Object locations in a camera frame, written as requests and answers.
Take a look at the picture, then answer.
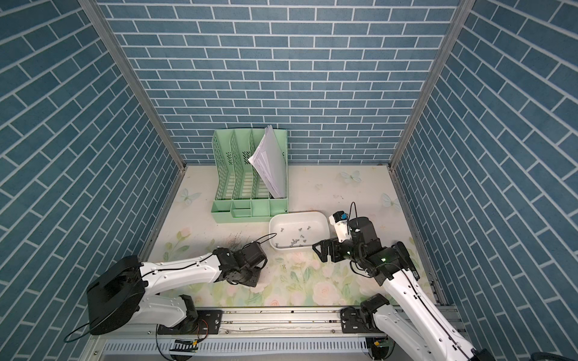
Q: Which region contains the white plastic storage box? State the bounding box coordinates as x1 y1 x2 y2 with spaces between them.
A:
269 211 331 251

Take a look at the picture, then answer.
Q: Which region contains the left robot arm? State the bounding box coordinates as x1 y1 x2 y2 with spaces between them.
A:
76 242 267 336

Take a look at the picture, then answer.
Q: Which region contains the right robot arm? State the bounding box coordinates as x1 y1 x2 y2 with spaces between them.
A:
312 239 495 360

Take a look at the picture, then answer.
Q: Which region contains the green plastic file organizer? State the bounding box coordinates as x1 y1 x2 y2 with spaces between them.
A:
211 128 288 224

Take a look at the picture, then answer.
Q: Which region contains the white paper stack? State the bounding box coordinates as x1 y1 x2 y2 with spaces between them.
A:
248 126 287 199

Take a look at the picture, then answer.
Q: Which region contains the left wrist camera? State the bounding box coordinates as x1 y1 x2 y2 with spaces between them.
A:
242 242 267 269

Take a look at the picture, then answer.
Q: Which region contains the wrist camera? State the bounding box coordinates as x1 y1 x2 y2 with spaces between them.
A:
242 242 267 269
328 211 351 243

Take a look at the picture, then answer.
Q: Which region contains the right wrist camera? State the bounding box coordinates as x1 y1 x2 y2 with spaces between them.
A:
328 211 351 243

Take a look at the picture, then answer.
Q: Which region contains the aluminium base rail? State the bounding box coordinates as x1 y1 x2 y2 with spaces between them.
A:
89 306 471 339

